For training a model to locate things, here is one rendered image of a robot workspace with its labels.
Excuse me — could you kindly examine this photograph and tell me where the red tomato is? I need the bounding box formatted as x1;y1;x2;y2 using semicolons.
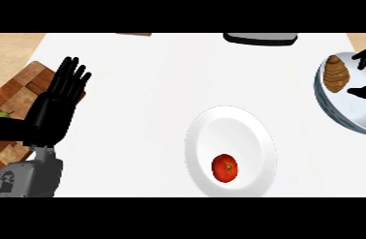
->
209;153;239;184

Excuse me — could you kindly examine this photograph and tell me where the wooden checkered cutting board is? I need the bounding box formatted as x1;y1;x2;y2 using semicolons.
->
0;60;87;170

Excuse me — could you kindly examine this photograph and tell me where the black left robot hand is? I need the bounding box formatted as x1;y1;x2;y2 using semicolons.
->
0;56;93;148

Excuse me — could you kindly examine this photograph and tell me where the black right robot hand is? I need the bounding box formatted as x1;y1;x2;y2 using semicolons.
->
345;48;366;100

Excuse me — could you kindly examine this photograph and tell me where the pale blue-rimmed plate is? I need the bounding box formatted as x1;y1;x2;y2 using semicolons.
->
313;51;366;135

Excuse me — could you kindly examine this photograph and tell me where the brown croissant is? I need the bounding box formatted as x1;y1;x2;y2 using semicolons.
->
321;54;351;94

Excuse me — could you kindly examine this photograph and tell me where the white bowl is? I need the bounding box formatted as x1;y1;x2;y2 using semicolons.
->
184;105;279;198

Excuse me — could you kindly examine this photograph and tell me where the grey and black appliance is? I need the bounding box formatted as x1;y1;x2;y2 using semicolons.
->
221;32;298;46

